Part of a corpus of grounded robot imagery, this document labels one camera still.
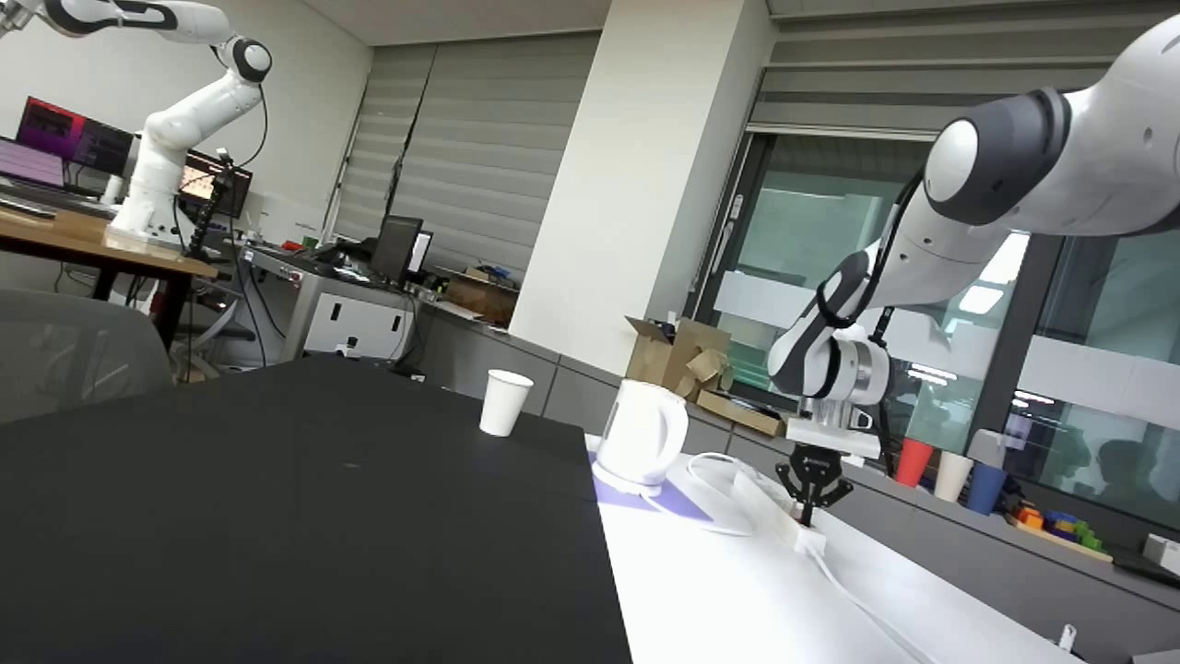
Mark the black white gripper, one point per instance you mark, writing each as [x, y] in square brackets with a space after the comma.
[814, 457]

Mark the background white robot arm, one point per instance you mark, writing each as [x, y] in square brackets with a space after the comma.
[146, 215]

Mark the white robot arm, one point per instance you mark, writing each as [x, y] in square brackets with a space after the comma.
[1096, 160]

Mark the red cup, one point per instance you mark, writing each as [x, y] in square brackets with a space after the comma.
[913, 463]

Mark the white cup on ledge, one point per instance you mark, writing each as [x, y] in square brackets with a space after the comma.
[952, 478]

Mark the purple mat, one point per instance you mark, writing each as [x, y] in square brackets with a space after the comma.
[661, 499]

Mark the blue cup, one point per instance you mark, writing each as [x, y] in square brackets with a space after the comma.
[987, 488]

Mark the white electric kettle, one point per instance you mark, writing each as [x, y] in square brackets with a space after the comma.
[647, 432]

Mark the cardboard box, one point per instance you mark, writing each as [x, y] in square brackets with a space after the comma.
[695, 365]

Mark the white paper cup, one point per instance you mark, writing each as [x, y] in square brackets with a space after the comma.
[501, 401]

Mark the white drawer cabinet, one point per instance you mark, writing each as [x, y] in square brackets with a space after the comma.
[357, 331]

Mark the black divider panel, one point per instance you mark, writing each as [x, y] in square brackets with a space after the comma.
[304, 515]

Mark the grey office chair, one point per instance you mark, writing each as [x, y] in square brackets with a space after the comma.
[59, 351]

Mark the wooden desk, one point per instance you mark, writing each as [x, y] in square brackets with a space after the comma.
[83, 238]

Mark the computer monitor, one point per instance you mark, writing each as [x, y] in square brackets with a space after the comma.
[90, 148]

